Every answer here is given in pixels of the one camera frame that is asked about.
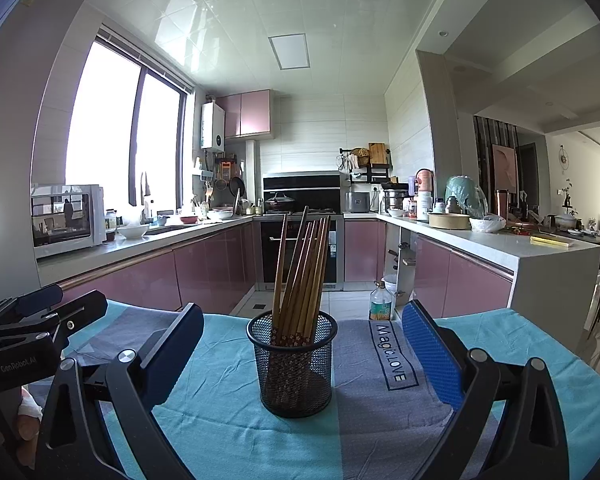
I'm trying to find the round beige tray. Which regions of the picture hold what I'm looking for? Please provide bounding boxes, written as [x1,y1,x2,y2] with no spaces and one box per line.
[428,212,472,231]

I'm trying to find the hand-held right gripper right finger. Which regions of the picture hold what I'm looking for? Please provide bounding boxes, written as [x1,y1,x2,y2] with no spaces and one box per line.
[401,298,571,480]

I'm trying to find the white plastic bag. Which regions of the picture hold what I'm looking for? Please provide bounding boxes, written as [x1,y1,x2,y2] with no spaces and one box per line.
[469,215,507,234]

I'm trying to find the rectangular ceiling light panel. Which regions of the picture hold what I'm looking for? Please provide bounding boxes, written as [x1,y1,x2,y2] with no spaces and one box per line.
[268,33,312,70]

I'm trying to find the black built-in oven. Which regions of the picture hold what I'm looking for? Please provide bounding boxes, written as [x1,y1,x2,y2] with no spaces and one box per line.
[259,217,344,291]

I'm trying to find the black wall rack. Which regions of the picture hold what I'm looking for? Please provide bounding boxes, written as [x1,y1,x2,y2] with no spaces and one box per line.
[339,147,392,183]

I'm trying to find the white countertop oven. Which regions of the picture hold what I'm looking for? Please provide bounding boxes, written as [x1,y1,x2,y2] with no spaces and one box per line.
[30,183,106,260]

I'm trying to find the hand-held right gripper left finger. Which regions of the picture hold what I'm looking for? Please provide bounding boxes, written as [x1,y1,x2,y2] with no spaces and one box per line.
[36,302,204,480]

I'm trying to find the white bucket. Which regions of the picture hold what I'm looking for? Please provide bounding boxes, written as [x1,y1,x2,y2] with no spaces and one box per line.
[382,274,400,306]

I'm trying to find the large kitchen window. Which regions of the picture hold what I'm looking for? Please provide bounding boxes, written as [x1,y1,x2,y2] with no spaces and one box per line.
[65,32,193,216]

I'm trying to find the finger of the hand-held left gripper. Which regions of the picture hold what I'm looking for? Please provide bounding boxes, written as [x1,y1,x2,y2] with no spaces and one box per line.
[0,284,64,328]
[0,290,109,353]

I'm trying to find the person's left hand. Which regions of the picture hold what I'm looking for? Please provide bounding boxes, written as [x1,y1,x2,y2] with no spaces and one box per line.
[16,390,44,442]

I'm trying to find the flat yellow box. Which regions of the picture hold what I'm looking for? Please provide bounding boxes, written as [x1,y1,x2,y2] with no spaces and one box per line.
[530,234,576,249]

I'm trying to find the green appliance under plastic cover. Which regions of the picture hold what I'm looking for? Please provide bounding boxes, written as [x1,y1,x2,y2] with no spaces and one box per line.
[445,175,488,221]

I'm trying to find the pink wall cabinet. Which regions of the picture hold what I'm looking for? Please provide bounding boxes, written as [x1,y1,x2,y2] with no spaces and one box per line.
[215,89,273,140]

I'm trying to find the plastic oil bottle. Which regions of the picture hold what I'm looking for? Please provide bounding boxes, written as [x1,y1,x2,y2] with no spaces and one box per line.
[369,280,395,322]

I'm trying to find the blue grey printed tablecloth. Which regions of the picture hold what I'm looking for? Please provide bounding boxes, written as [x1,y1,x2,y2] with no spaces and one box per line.
[25,300,600,480]

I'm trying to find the dark pot with glass lid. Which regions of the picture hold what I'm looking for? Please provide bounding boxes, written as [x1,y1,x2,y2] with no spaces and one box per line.
[264,191,297,215]

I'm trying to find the framed wall painting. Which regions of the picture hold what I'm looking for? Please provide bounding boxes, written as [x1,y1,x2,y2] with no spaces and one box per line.
[491,143,520,193]

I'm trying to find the pink kitchen base cabinets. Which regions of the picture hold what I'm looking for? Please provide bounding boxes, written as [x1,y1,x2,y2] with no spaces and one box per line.
[35,212,600,333]

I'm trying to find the bundle of wooden chopsticks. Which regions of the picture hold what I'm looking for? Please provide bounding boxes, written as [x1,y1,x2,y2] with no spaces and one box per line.
[271,206,332,348]

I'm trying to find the white wall water heater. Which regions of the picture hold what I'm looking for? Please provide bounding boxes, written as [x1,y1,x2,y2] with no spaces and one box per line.
[200,102,226,152]

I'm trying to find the black range hood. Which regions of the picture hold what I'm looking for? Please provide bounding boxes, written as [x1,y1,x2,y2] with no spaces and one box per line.
[262,172,343,210]

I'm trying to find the pink electric kettle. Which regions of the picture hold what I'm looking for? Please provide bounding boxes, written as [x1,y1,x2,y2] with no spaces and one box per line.
[414,168,435,196]

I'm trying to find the stainless steel pot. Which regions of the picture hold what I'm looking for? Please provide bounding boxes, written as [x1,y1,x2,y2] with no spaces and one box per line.
[382,190,408,213]

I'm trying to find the black mesh utensil holder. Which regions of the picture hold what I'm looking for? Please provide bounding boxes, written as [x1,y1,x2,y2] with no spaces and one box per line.
[246,310,339,418]

